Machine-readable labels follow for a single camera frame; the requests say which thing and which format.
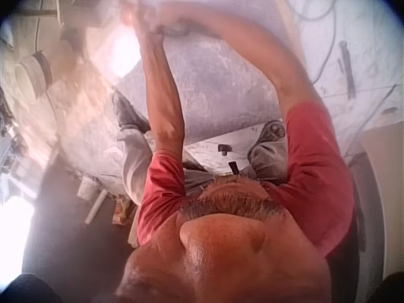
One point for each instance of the person's legs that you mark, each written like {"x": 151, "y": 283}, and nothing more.
{"x": 135, "y": 158}

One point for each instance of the white cup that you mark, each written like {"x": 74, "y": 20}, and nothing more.
{"x": 85, "y": 187}

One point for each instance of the grey stone slab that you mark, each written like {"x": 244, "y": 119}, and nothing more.
{"x": 221, "y": 88}

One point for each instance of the colourful printed packet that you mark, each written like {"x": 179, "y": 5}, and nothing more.
{"x": 121, "y": 210}

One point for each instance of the person's right hand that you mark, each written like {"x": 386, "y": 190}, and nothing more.
{"x": 181, "y": 20}

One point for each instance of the person's left hand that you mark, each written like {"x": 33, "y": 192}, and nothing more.
{"x": 148, "y": 22}

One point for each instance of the white plastic tube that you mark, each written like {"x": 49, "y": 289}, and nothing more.
{"x": 94, "y": 205}

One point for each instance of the white plastic bucket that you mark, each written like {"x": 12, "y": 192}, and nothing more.
{"x": 33, "y": 75}

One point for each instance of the black clamp knob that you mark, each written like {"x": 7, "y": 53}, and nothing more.
{"x": 224, "y": 148}

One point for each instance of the dark long hand tool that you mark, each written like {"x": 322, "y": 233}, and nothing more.
{"x": 347, "y": 69}

